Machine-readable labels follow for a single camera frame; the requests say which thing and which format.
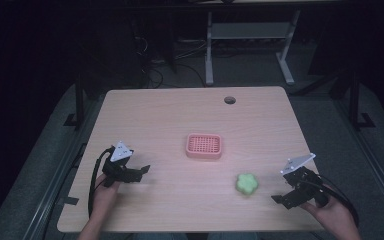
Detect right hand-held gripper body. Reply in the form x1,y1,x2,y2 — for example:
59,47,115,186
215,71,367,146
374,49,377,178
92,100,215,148
279,152,330,209

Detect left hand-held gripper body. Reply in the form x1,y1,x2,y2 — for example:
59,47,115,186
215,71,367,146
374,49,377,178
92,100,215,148
101,140,144,188

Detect person's left hand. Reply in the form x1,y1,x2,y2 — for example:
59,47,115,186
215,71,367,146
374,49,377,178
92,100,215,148
94,173,122,214

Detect person's right hand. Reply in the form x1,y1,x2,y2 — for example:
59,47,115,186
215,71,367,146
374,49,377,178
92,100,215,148
300,194,357,234

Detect green flower-shaped soap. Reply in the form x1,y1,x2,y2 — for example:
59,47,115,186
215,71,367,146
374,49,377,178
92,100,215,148
235,172,259,196

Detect pink slotted soap dish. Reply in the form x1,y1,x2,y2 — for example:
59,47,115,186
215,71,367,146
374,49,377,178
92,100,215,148
185,133,223,160

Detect black metal stand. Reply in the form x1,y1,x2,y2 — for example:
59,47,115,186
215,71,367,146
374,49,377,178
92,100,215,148
63,71,91,131
346,69,377,132

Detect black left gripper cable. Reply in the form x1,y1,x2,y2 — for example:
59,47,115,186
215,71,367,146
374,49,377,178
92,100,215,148
87,147,115,219

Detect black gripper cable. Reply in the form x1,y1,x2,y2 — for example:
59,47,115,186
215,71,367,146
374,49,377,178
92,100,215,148
316,173,360,228
87,147,115,219

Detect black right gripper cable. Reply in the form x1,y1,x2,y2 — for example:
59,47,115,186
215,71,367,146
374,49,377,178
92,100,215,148
316,173,360,228

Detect metal floor rail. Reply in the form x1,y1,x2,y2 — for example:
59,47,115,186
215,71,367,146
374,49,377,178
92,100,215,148
333,98,384,221
21,96,105,240

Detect cables on floor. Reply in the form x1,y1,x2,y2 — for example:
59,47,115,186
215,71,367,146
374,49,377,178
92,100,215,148
131,34,208,89

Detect white metal desk frame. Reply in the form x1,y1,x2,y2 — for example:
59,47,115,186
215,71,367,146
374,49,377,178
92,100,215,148
204,9,302,88

